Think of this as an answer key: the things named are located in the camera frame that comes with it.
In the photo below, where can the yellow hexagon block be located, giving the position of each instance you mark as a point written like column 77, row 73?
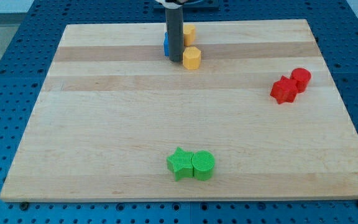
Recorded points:
column 192, row 58

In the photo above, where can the yellow heart block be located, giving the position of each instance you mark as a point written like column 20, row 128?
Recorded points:
column 189, row 31

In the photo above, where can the green star block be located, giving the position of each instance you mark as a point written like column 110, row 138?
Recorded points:
column 180, row 164

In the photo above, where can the green cylinder block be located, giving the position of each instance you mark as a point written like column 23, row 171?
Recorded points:
column 203, row 165

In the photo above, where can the blue block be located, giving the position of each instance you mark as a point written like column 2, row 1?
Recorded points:
column 166, row 45

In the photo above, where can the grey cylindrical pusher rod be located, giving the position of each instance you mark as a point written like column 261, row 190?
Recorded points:
column 174, row 24

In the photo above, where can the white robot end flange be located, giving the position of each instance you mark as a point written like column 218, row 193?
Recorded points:
column 172, row 4

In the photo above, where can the red star block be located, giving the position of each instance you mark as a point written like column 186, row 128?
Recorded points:
column 284, row 90

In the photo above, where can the red cylinder block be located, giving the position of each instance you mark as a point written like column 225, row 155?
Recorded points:
column 302, row 77

